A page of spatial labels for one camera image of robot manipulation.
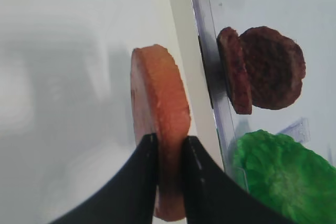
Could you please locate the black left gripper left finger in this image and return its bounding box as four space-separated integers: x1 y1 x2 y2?
54 133 159 223

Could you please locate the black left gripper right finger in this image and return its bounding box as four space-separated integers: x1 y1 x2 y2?
181 136 291 224

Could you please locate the toasted bread slice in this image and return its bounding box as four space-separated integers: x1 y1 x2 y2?
130 44 191 221

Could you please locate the green lettuce leaf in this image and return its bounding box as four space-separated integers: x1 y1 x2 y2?
232 130 335 223

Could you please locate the brown meat patty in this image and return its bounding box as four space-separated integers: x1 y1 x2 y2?
216 27 252 115
239 26 306 110

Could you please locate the white rectangular tray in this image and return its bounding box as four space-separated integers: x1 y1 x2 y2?
1 0 221 223

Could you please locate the right clear acrylic holder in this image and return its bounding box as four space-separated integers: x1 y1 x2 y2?
192 0 335 188

